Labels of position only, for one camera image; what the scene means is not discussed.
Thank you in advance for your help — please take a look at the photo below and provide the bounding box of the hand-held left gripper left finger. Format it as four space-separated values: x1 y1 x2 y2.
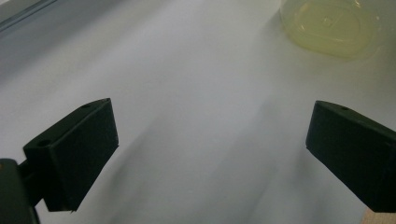
22 97 120 214

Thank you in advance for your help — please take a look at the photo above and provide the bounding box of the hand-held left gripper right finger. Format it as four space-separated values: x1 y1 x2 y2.
304 99 396 215

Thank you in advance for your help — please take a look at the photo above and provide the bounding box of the yellow-green round plastic bowl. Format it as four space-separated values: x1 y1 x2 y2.
278 0 388 61

